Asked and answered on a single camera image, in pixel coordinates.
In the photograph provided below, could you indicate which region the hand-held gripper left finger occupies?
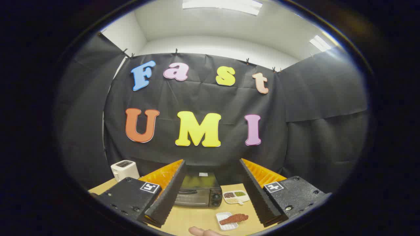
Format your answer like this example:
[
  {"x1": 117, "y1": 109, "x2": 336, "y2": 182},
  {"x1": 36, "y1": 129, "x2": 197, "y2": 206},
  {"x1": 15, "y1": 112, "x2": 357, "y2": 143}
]
[{"x1": 95, "y1": 159, "x2": 187, "y2": 228}]

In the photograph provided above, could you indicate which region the long ceiling light panel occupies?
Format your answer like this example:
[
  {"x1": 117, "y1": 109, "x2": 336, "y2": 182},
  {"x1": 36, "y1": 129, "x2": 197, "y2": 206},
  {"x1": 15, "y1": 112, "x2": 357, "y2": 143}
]
[{"x1": 182, "y1": 0, "x2": 263, "y2": 16}]

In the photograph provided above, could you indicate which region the small ceiling light panel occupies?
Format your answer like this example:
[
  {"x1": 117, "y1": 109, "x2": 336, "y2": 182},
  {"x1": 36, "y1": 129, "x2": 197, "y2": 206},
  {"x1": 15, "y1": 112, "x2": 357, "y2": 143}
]
[{"x1": 309, "y1": 35, "x2": 332, "y2": 52}]

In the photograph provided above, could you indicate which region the black toaster oven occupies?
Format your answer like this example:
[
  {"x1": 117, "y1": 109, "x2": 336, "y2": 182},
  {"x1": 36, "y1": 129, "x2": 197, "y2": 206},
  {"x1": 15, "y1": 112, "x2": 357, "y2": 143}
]
[{"x1": 173, "y1": 171, "x2": 223, "y2": 208}]

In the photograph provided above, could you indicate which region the white ribbed tray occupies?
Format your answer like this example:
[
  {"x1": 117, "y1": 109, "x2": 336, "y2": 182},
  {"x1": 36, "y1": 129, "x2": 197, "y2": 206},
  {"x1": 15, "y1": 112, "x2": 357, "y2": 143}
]
[{"x1": 216, "y1": 212, "x2": 239, "y2": 231}]

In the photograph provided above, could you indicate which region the white divided condiment dish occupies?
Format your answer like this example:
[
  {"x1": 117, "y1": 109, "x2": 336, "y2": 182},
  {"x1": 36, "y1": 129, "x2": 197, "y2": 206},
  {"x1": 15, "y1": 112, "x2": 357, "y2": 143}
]
[{"x1": 222, "y1": 190, "x2": 250, "y2": 205}]

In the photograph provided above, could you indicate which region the white bread toaster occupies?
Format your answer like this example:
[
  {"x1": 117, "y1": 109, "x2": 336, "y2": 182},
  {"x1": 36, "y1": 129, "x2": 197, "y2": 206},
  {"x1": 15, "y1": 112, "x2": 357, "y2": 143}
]
[{"x1": 111, "y1": 160, "x2": 140, "y2": 182}]

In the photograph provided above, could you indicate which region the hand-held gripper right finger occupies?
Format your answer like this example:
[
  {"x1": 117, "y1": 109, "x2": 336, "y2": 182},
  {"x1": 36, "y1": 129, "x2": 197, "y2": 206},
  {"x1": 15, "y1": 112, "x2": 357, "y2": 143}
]
[{"x1": 239, "y1": 158, "x2": 332, "y2": 228}]

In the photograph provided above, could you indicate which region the brown meat drumstick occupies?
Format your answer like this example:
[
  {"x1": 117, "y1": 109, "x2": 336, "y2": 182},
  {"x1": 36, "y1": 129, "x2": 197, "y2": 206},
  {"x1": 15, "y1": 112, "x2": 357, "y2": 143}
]
[{"x1": 219, "y1": 214, "x2": 249, "y2": 225}]

